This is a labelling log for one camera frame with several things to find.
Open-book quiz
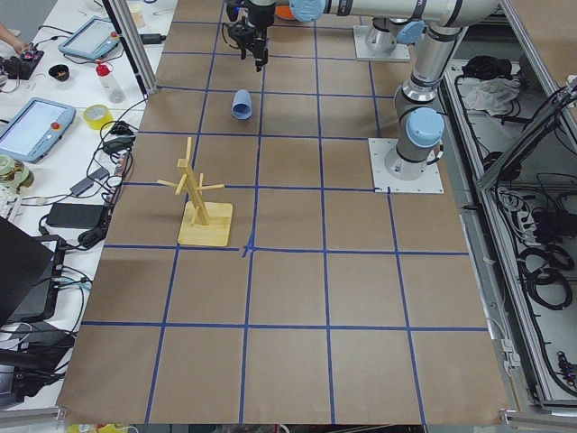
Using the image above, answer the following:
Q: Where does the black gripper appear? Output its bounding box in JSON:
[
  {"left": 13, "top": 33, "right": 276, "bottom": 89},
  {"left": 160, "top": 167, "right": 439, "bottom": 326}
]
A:
[{"left": 224, "top": 0, "right": 275, "bottom": 72}]

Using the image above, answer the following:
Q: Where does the light blue plastic cup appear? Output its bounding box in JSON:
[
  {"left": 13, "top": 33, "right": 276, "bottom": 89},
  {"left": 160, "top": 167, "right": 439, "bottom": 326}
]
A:
[{"left": 231, "top": 89, "right": 252, "bottom": 120}]

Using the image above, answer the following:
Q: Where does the orange cylindrical container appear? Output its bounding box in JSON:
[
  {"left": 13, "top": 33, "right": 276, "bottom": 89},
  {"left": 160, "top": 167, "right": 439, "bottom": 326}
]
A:
[{"left": 275, "top": 5, "right": 296, "bottom": 22}]

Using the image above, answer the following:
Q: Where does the red capped squeeze bottle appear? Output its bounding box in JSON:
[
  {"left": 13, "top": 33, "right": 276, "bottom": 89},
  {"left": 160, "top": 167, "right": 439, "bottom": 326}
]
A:
[{"left": 96, "top": 60, "right": 125, "bottom": 104}]

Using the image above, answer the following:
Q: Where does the teach pendant tablet far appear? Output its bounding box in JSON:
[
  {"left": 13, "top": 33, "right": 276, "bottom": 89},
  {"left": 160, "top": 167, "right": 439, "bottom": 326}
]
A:
[{"left": 59, "top": 16, "right": 119, "bottom": 60}]

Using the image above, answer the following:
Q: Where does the teach pendant tablet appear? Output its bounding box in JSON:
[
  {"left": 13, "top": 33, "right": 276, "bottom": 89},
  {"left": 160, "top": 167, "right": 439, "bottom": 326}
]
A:
[
  {"left": 1, "top": 97, "right": 77, "bottom": 162},
  {"left": 59, "top": 16, "right": 119, "bottom": 60}
]

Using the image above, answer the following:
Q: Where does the yellow tape roll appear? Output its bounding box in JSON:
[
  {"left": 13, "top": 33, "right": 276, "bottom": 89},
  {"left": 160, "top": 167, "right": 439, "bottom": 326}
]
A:
[{"left": 83, "top": 104, "right": 114, "bottom": 130}]

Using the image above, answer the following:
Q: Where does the wooden mug tree stand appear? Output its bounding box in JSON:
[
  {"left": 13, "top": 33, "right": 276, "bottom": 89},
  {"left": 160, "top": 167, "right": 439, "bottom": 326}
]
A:
[{"left": 157, "top": 137, "right": 234, "bottom": 247}]

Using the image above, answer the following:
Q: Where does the black bowl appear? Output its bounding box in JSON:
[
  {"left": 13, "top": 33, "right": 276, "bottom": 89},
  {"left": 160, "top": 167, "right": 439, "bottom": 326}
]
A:
[{"left": 49, "top": 64, "right": 70, "bottom": 82}]

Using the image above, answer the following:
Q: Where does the teach pendant tablet near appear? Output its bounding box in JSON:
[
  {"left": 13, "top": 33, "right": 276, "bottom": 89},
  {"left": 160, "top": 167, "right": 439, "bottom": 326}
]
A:
[{"left": 1, "top": 97, "right": 77, "bottom": 162}]

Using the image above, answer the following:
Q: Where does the white cloth rag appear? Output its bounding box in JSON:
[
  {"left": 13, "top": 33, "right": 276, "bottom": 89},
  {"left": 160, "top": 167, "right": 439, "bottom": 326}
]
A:
[{"left": 463, "top": 78, "right": 520, "bottom": 115}]

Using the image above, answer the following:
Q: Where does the black power adapter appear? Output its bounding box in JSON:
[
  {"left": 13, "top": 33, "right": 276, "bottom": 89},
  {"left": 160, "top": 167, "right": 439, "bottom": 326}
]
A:
[{"left": 46, "top": 203, "right": 105, "bottom": 229}]

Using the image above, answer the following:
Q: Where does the black laptop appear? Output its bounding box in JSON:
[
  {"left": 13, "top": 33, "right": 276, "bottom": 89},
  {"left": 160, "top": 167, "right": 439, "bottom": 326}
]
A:
[{"left": 1, "top": 218, "right": 65, "bottom": 325}]

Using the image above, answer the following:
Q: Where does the aluminium frame post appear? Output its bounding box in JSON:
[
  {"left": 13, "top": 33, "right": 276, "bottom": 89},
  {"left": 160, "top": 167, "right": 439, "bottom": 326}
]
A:
[{"left": 102, "top": 0, "right": 158, "bottom": 97}]

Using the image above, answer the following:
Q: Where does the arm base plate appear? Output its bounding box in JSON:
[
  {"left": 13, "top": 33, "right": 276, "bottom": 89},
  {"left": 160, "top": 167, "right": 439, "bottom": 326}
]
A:
[
  {"left": 353, "top": 25, "right": 410, "bottom": 63},
  {"left": 368, "top": 138, "right": 444, "bottom": 194}
]

